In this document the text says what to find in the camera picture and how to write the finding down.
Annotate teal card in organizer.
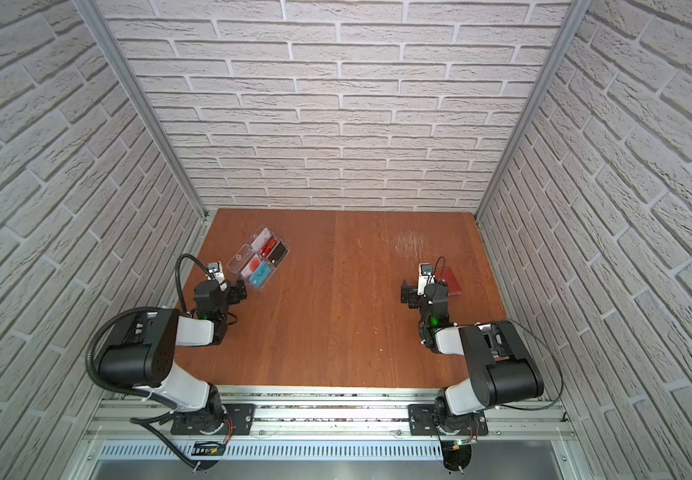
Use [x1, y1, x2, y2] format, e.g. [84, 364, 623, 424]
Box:
[249, 263, 273, 289]

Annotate black cards in organizer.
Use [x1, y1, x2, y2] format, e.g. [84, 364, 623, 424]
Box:
[268, 242, 288, 265]

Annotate white red-dot card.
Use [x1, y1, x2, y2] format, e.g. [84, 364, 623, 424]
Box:
[241, 255, 263, 277]

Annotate red leather card holder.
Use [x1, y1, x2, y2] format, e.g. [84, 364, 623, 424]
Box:
[436, 267, 463, 296]

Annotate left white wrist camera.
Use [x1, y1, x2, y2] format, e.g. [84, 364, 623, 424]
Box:
[206, 261, 226, 290]

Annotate left black corrugated cable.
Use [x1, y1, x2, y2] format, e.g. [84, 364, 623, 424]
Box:
[84, 253, 215, 472]

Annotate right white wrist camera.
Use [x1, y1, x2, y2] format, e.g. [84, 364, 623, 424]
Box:
[417, 263, 436, 296]

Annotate red card in organizer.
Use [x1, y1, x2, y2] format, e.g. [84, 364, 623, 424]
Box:
[260, 236, 279, 257]

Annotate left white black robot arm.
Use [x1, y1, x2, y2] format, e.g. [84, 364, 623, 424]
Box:
[85, 280, 247, 434]

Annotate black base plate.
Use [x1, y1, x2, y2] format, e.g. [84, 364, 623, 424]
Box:
[408, 404, 489, 438]
[171, 403, 256, 436]

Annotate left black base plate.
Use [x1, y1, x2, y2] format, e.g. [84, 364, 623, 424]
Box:
[171, 403, 256, 436]

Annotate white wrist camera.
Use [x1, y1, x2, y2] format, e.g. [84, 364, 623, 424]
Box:
[206, 261, 226, 290]
[417, 263, 436, 296]

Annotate clear acrylic card organizer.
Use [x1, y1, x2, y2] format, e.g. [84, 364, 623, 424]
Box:
[228, 225, 289, 290]

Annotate aluminium mounting rail frame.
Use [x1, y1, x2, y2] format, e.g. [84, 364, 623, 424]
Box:
[61, 385, 592, 479]

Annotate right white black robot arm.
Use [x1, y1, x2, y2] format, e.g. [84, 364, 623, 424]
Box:
[400, 281, 544, 433]

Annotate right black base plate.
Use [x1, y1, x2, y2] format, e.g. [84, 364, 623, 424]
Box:
[408, 404, 489, 438]

